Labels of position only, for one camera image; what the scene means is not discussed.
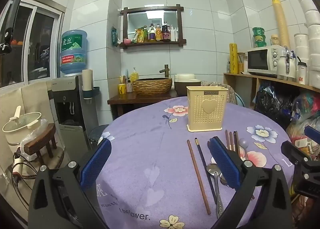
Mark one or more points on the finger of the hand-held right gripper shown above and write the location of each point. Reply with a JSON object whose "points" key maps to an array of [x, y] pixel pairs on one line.
{"points": [[312, 133], [293, 151]]}

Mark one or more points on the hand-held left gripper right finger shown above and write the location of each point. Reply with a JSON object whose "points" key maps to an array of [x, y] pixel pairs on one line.
{"points": [[225, 164]]}

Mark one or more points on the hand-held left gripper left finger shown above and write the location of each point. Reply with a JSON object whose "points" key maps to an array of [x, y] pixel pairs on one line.
{"points": [[96, 164]]}

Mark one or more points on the beige perforated utensil holder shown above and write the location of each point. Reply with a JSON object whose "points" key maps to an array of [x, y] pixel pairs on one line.
{"points": [[200, 119]]}

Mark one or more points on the pile of colourful bags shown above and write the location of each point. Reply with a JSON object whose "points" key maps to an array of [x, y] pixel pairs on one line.
{"points": [[306, 109]]}

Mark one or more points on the dark round bin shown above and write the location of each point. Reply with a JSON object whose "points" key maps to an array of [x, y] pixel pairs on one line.
{"points": [[98, 134]]}

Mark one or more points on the black plastic bag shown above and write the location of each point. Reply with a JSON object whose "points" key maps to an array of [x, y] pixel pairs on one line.
{"points": [[272, 106]]}

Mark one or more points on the purple floral tablecloth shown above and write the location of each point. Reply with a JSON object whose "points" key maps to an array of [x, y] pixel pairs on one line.
{"points": [[150, 156]]}

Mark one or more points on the white takeaway cup black lid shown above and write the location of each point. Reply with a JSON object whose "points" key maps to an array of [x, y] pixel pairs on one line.
{"points": [[302, 75]]}

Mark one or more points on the dark wooden stool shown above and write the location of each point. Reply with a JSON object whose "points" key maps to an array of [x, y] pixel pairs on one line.
{"points": [[40, 144]]}

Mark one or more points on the light blue chair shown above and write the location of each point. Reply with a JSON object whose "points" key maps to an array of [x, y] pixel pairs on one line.
{"points": [[240, 100]]}

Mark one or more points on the clear plastic bag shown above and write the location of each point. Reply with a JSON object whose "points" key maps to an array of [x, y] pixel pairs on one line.
{"points": [[33, 134]]}

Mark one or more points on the patterned chair cushion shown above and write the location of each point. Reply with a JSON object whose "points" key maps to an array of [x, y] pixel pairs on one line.
{"points": [[231, 94]]}

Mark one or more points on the dark wooden vanity table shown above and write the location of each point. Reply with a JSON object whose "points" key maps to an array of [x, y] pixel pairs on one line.
{"points": [[125, 99]]}

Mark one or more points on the teal cup holder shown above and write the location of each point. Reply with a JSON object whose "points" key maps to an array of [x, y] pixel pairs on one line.
{"points": [[93, 92]]}

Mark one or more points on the white electric kettle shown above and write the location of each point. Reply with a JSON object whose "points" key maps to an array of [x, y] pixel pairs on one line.
{"points": [[286, 66]]}

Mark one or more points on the white handheld appliance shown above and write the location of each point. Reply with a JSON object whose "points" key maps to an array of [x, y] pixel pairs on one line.
{"points": [[18, 166]]}

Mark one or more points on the yellow cup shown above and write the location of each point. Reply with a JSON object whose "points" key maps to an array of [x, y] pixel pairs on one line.
{"points": [[122, 89]]}

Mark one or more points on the wooden shelf unit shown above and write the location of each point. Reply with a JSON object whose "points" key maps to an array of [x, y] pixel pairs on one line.
{"points": [[250, 81]]}

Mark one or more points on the cream electric pot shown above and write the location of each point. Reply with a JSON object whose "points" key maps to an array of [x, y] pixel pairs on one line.
{"points": [[20, 129]]}

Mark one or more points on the small pink bottle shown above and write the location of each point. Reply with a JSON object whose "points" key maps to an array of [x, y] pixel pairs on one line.
{"points": [[129, 86]]}

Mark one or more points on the stack of white paper cups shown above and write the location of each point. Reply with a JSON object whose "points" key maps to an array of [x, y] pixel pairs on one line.
{"points": [[87, 78]]}

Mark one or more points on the stack of white tubs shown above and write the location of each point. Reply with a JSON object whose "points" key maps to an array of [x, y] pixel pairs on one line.
{"points": [[301, 46]]}

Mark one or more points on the white microwave oven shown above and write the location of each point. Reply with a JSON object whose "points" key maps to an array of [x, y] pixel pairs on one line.
{"points": [[260, 60]]}

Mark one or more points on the blue toothbrush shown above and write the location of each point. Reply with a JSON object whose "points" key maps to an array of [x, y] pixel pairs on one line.
{"points": [[126, 75]]}

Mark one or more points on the yellow soap pump bottle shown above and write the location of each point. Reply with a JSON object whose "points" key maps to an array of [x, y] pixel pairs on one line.
{"points": [[134, 76]]}

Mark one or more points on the woven pattern wash basin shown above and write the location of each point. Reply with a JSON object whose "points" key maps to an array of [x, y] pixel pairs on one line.
{"points": [[152, 86]]}

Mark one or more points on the glass jar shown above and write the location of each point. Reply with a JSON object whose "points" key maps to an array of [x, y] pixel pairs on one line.
{"points": [[241, 65]]}

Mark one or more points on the yellow lidded jar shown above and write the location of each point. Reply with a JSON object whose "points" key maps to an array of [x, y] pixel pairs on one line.
{"points": [[274, 40]]}

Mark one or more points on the stack of white paper bowls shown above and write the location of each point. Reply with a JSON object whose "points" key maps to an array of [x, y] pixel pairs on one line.
{"points": [[312, 31]]}

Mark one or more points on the green instant noodle bowl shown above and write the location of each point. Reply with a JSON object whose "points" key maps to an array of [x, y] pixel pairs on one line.
{"points": [[259, 37], [259, 44], [258, 30]]}

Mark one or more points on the tall yellow box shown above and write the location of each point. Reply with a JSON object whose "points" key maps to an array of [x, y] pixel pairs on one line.
{"points": [[233, 58]]}

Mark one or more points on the brass faucet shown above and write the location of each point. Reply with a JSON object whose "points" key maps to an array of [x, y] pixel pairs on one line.
{"points": [[166, 71]]}

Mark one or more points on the blue water jug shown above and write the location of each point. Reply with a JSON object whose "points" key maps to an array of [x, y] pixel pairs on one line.
{"points": [[73, 51]]}

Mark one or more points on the tall stack of yellow cups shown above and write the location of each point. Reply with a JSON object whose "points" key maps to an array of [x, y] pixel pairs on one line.
{"points": [[280, 21]]}

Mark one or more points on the pink peach ornament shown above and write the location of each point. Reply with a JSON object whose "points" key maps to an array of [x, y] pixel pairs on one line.
{"points": [[127, 41]]}

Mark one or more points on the green hanging packet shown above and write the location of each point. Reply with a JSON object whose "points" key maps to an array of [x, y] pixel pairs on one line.
{"points": [[114, 36]]}

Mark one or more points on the wooden framed mirror shelf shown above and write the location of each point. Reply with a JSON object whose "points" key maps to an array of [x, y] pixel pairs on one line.
{"points": [[152, 43]]}

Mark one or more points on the sliding window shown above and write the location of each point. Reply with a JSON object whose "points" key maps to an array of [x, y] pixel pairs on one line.
{"points": [[37, 43]]}

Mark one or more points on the green bottle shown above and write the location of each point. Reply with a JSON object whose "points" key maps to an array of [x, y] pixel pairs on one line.
{"points": [[145, 35]]}

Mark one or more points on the white squeeze bottle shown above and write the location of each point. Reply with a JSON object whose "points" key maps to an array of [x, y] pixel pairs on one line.
{"points": [[173, 34]]}

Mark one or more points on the bottle with dark cap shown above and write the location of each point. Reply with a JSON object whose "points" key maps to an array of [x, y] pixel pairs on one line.
{"points": [[152, 35]]}

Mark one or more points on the dark soy sauce bottle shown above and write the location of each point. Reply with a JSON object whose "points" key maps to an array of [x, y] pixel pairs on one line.
{"points": [[166, 33]]}

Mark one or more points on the orange label bottle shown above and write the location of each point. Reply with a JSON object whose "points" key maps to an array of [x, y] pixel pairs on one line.
{"points": [[158, 34]]}

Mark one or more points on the black curved pole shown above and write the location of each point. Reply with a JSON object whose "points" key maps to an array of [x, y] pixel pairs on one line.
{"points": [[13, 8]]}

